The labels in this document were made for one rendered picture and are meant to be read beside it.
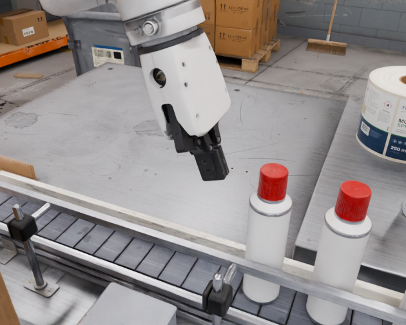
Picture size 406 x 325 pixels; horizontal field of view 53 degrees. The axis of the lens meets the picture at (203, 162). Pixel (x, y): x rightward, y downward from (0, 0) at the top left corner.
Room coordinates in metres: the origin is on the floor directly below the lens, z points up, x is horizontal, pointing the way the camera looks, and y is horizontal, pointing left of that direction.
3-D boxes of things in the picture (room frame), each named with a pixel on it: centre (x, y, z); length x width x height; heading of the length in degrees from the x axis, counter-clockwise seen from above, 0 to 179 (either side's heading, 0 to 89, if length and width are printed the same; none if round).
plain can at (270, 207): (0.39, -0.08, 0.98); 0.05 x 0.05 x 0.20
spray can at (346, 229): (0.35, -0.16, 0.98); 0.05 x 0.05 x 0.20
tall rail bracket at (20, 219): (0.46, 0.25, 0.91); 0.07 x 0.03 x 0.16; 156
